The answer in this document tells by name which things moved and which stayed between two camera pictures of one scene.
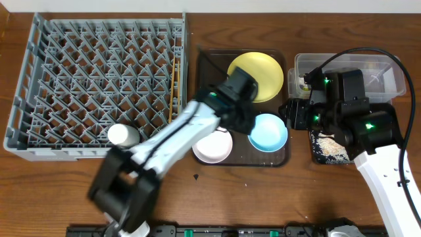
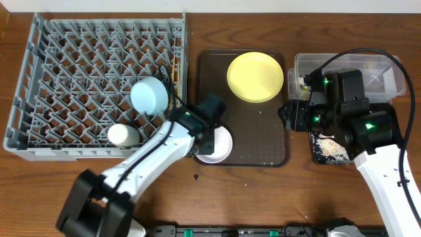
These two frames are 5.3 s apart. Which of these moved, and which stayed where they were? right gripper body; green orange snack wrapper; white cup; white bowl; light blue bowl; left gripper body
Moved: light blue bowl; left gripper body
Stayed: right gripper body; white bowl; white cup; green orange snack wrapper
